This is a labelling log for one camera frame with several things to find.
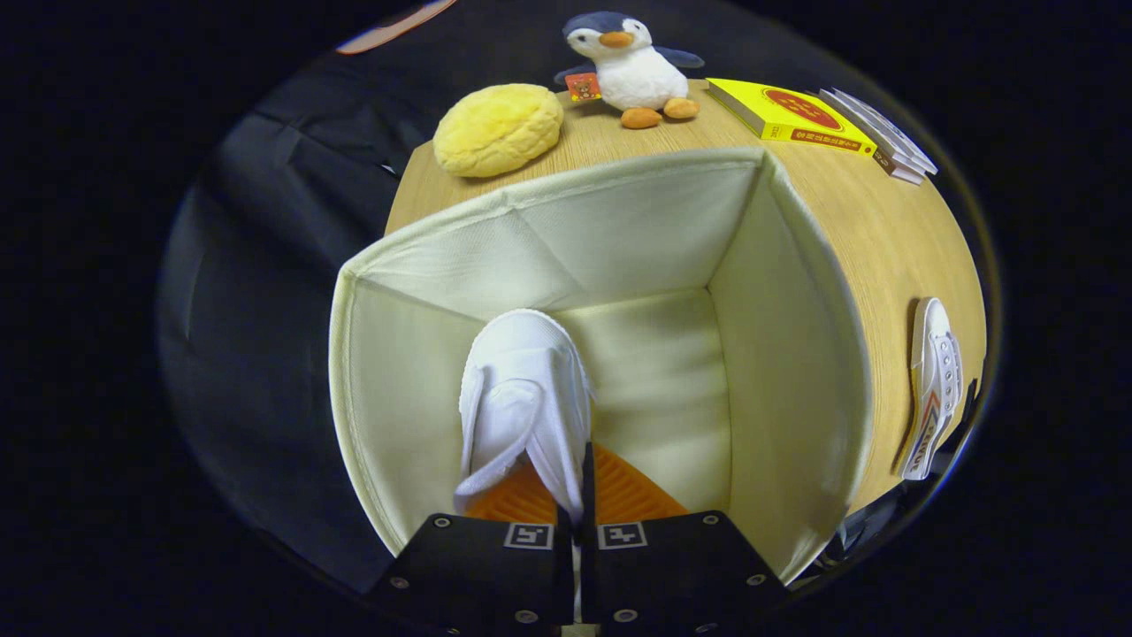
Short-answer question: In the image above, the white canvas shoe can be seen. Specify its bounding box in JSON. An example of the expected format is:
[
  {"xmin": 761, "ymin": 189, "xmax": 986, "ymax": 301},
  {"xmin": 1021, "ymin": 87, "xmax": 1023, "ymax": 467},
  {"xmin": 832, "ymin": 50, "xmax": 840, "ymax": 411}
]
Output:
[
  {"xmin": 900, "ymin": 296, "xmax": 965, "ymax": 481},
  {"xmin": 454, "ymin": 308, "xmax": 595, "ymax": 523}
]

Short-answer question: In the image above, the yellow book with red circle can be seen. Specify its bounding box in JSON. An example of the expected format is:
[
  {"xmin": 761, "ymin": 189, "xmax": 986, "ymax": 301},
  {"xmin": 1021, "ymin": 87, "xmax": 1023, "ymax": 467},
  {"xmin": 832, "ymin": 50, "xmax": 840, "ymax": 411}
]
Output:
[{"xmin": 706, "ymin": 78, "xmax": 878, "ymax": 157}]

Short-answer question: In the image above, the yellow round plush cushion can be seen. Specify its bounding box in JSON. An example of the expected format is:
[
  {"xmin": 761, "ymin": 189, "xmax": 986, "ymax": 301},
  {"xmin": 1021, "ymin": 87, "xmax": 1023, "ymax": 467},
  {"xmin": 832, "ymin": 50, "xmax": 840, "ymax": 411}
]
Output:
[{"xmin": 432, "ymin": 83, "xmax": 565, "ymax": 180}]

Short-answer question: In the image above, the cream fabric storage box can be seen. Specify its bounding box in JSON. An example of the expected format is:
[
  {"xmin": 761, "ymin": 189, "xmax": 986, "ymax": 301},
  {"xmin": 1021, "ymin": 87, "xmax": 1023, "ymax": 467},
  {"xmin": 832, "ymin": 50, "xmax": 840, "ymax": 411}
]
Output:
[{"xmin": 327, "ymin": 146, "xmax": 876, "ymax": 585}]

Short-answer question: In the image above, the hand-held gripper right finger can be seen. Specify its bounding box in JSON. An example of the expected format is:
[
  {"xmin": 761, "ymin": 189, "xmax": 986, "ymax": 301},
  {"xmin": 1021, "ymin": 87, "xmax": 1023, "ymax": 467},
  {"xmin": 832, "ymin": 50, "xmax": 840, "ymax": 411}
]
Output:
[{"xmin": 579, "ymin": 441, "xmax": 788, "ymax": 636}]

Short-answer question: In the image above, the penguin plush toy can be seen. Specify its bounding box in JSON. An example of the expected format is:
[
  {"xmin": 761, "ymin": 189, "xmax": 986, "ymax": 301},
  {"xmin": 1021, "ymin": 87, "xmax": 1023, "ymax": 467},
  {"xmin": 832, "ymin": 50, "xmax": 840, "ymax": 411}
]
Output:
[{"xmin": 555, "ymin": 11, "xmax": 706, "ymax": 131}]

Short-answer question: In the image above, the white illustrated book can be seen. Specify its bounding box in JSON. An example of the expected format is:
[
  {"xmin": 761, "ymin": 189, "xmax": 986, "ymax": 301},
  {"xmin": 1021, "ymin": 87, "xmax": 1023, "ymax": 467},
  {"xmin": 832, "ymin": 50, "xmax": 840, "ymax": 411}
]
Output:
[
  {"xmin": 821, "ymin": 88, "xmax": 929, "ymax": 180},
  {"xmin": 830, "ymin": 87, "xmax": 940, "ymax": 176}
]

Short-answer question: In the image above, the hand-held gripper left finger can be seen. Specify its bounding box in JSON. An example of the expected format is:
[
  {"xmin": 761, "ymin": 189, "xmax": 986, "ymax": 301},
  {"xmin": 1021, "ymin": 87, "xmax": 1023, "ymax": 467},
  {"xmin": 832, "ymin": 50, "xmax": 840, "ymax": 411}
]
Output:
[{"xmin": 371, "ymin": 456, "xmax": 576, "ymax": 633}]

